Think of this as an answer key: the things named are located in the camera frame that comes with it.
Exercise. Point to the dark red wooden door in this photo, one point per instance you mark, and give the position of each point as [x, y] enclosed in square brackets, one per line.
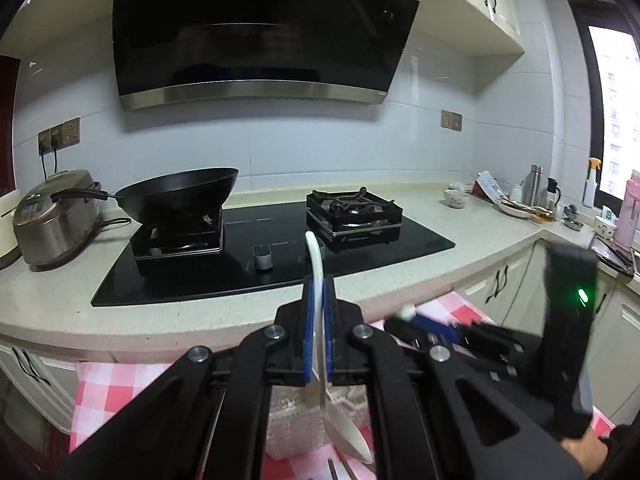
[7, 125]

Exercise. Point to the brass wall switch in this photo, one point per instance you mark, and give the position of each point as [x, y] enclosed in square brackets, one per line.
[451, 120]

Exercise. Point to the brass wall socket strip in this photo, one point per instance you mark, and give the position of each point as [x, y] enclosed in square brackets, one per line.
[59, 135]

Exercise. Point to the silver rice cooker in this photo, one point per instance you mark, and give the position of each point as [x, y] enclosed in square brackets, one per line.
[55, 220]

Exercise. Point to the red white checkered tablecloth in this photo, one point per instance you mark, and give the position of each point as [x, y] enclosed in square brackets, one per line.
[115, 385]

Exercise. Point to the white plate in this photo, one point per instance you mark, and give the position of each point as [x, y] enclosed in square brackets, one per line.
[512, 210]

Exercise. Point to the grey cooktop knob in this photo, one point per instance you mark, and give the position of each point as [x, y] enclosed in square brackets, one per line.
[263, 258]

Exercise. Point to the steel thermos bottle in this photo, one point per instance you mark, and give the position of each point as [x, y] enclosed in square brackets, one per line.
[533, 185]

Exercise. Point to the cream upper cabinet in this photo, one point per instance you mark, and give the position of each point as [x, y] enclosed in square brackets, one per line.
[60, 0]
[470, 0]

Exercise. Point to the white rice cooker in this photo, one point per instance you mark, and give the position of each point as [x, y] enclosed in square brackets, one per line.
[7, 230]

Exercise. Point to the white ceramic spoon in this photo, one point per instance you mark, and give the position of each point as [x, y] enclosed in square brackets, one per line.
[407, 312]

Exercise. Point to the white plastic spoon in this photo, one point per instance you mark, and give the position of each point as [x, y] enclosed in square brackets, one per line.
[347, 435]

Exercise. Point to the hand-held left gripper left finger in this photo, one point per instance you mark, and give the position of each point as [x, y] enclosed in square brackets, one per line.
[310, 332]

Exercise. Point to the black burner stand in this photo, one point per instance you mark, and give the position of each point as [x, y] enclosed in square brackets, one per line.
[355, 222]
[175, 245]

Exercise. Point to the red white paper packet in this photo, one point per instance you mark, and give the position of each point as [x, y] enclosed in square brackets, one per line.
[487, 187]

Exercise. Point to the cream lower cabinets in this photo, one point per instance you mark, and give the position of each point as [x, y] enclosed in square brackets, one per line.
[35, 385]
[510, 275]

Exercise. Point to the black wok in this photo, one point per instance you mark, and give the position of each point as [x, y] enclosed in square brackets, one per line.
[175, 192]

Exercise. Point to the black range hood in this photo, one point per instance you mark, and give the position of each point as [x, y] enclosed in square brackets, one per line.
[250, 35]

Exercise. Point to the dark framed window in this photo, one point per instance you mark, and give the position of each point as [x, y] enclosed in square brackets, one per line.
[597, 110]

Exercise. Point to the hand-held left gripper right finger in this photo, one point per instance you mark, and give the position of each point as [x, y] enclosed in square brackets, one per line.
[329, 332]

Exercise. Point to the white floral bowl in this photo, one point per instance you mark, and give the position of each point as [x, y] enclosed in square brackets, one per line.
[456, 199]

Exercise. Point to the white spray bottle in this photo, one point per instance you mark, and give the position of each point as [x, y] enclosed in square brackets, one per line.
[591, 187]

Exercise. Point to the brown wooden chopstick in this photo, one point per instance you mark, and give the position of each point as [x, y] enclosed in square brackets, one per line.
[350, 471]
[332, 471]

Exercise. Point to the white floral mug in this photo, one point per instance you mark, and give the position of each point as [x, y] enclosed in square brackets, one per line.
[605, 227]

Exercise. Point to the person's right hand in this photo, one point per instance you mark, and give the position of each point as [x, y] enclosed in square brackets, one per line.
[582, 455]

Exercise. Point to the white perforated utensil basket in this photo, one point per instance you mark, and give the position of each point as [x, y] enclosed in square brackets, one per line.
[290, 425]

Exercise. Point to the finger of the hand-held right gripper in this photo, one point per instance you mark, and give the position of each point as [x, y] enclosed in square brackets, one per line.
[400, 330]
[437, 327]

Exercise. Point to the black glass gas cooktop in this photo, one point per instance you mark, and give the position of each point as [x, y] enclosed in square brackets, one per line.
[280, 272]

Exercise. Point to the pink water bottle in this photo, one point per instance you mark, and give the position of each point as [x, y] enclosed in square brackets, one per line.
[627, 215]

